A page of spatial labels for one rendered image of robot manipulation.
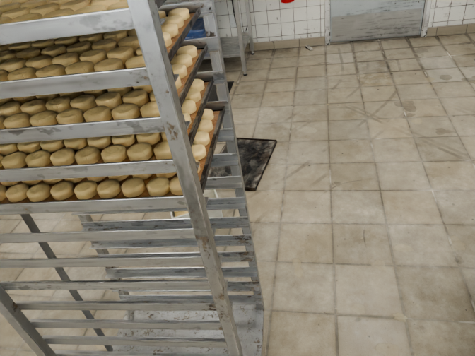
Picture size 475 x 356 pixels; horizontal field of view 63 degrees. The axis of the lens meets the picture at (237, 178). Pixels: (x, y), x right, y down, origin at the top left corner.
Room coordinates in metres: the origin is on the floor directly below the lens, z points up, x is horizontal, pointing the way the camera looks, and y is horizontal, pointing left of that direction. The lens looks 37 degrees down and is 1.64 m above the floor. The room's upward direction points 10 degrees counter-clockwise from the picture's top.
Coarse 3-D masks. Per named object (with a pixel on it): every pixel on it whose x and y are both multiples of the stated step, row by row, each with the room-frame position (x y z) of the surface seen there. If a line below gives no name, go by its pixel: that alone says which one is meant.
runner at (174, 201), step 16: (0, 208) 0.70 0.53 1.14; (16, 208) 0.70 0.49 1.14; (32, 208) 0.69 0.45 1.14; (48, 208) 0.68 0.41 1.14; (64, 208) 0.67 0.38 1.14; (80, 208) 0.67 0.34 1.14; (96, 208) 0.66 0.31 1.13; (112, 208) 0.65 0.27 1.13; (128, 208) 0.64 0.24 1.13; (144, 208) 0.64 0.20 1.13
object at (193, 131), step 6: (210, 84) 0.97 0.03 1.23; (210, 90) 0.95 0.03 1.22; (204, 96) 0.93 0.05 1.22; (204, 102) 0.87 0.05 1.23; (204, 108) 0.86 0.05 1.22; (198, 114) 0.83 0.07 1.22; (198, 120) 0.79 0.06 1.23; (192, 126) 0.78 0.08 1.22; (198, 126) 0.78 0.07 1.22; (192, 132) 0.73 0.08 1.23; (192, 138) 0.72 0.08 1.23
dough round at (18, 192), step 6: (12, 186) 0.77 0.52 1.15; (18, 186) 0.77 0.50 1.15; (24, 186) 0.76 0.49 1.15; (6, 192) 0.75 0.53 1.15; (12, 192) 0.75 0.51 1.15; (18, 192) 0.74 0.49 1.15; (24, 192) 0.75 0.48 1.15; (12, 198) 0.73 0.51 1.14; (18, 198) 0.73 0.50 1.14; (24, 198) 0.74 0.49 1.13
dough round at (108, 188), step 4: (108, 180) 0.73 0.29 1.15; (112, 180) 0.73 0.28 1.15; (116, 180) 0.72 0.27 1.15; (100, 184) 0.72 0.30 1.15; (104, 184) 0.71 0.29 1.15; (108, 184) 0.71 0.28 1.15; (112, 184) 0.71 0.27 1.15; (116, 184) 0.71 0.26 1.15; (100, 188) 0.70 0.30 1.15; (104, 188) 0.70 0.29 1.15; (108, 188) 0.70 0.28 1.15; (112, 188) 0.70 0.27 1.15; (116, 188) 0.70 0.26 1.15; (120, 188) 0.71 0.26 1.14; (100, 192) 0.69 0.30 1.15; (104, 192) 0.69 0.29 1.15; (108, 192) 0.69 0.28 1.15; (112, 192) 0.69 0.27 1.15; (116, 192) 0.69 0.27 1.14; (100, 196) 0.69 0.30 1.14; (104, 196) 0.69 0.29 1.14; (108, 196) 0.68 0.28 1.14; (112, 196) 0.69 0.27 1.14
